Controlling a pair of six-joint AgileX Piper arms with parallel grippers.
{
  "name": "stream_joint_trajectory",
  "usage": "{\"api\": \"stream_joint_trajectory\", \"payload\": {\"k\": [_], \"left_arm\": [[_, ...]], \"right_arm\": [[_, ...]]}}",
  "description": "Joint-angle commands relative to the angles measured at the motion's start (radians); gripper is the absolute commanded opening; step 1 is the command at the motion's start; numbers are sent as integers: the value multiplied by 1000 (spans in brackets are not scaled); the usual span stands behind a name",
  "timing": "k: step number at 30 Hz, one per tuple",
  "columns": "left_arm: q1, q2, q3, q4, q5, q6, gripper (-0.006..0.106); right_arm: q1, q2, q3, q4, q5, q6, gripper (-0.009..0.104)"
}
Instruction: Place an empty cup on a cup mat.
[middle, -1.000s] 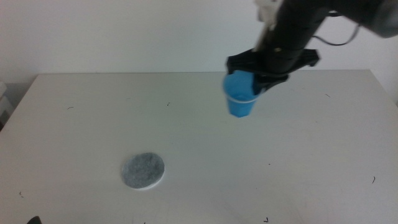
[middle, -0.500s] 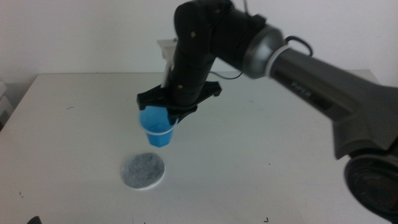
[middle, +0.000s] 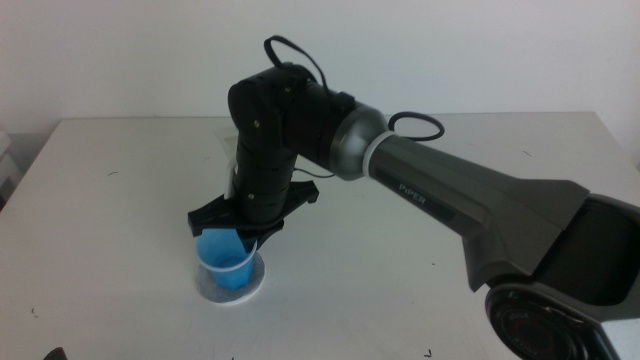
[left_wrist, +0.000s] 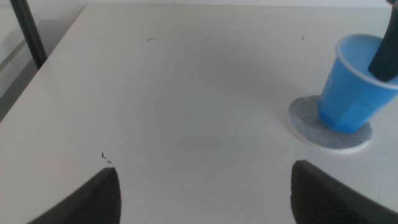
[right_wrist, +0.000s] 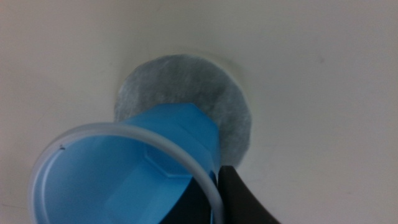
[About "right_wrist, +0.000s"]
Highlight blue plastic cup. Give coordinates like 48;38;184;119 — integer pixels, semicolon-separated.
27;102;225;224

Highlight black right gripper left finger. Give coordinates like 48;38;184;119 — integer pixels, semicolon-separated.
159;177;216;224

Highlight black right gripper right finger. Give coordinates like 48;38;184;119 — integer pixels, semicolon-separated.
217;165;282;224

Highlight round grey felt cup mat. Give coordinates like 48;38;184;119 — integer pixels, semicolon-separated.
113;54;252;167

